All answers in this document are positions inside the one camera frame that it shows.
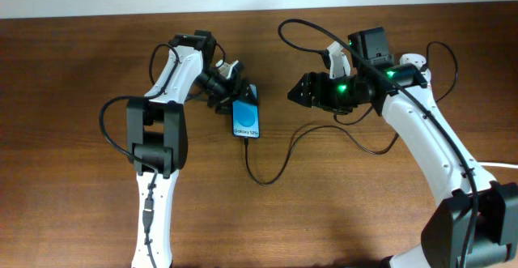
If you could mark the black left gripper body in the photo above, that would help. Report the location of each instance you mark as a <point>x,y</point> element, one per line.
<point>219,89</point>

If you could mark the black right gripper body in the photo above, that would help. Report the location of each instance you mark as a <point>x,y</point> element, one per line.
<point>337,95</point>

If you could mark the blue Galaxy smartphone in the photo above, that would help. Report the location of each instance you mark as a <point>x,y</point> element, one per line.
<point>245,119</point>

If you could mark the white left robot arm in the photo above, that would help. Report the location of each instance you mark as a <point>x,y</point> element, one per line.
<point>156,133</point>

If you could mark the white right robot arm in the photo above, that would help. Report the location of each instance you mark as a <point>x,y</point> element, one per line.
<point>475,221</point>

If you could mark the white power strip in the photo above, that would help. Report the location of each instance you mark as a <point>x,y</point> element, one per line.
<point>419,61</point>

